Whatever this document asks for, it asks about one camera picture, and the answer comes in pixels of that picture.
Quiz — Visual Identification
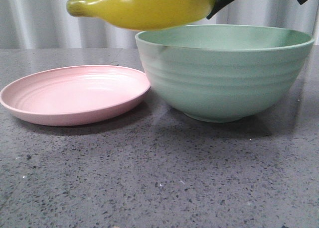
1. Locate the green ribbed bowl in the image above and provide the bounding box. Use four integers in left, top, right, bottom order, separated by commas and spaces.
136, 24, 314, 122

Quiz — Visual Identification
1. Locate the pink plate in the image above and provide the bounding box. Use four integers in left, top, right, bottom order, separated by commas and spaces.
0, 65, 151, 126

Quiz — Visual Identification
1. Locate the yellow banana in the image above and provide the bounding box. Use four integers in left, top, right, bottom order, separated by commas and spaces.
66, 0, 215, 31

